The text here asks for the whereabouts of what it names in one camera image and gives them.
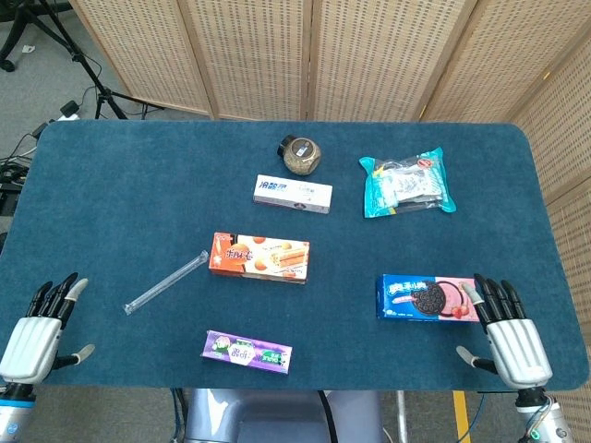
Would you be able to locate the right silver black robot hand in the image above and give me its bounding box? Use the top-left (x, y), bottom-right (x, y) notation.
top-left (455, 272), bottom-right (554, 391)

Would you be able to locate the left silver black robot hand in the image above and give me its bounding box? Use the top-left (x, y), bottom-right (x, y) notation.
top-left (0, 271), bottom-right (96, 384)

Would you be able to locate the orange biscuit box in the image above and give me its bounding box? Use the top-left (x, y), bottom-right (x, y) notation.
top-left (209, 232), bottom-right (311, 285)

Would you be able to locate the blue Oreo cookie box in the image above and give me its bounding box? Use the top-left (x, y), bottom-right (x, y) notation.
top-left (375, 273), bottom-right (481, 323)

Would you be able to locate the purple toothpaste box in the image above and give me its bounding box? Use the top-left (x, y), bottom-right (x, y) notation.
top-left (200, 329), bottom-right (294, 375)

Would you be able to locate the white toothpaste box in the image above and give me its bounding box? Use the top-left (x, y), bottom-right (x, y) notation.
top-left (252, 174), bottom-right (334, 215)

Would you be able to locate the metal table leg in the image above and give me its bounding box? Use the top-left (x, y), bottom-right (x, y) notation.
top-left (395, 390), bottom-right (410, 443)

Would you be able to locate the clear wrapped drinking straw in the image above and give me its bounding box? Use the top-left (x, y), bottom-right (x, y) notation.
top-left (123, 249), bottom-right (211, 317)

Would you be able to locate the teal plastic snack bag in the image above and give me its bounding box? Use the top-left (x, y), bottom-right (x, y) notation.
top-left (358, 146), bottom-right (458, 219)

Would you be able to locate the white power strip with plug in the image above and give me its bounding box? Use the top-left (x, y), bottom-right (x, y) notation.
top-left (55, 100), bottom-right (83, 123)

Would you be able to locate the blue felt table cover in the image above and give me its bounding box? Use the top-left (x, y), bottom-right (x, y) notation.
top-left (0, 119), bottom-right (591, 393)

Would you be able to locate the grey-blue robot torso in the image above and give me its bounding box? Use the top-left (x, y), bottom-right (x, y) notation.
top-left (183, 389), bottom-right (384, 443)

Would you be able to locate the black office chair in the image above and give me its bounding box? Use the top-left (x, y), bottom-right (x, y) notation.
top-left (0, 0), bottom-right (70, 73)

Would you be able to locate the black tripod stand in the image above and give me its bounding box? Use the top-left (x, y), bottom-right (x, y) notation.
top-left (36, 0), bottom-right (165, 121)

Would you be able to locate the glass jar with black lid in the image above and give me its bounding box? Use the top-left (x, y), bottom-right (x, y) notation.
top-left (277, 134), bottom-right (323, 177)

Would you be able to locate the woven wooden folding screen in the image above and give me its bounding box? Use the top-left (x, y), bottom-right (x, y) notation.
top-left (68, 0), bottom-right (591, 443)

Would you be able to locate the black cable bundle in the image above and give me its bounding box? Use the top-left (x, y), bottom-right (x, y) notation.
top-left (0, 122), bottom-right (50, 218)

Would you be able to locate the black torso cable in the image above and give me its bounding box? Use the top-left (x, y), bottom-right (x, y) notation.
top-left (317, 390), bottom-right (337, 443)

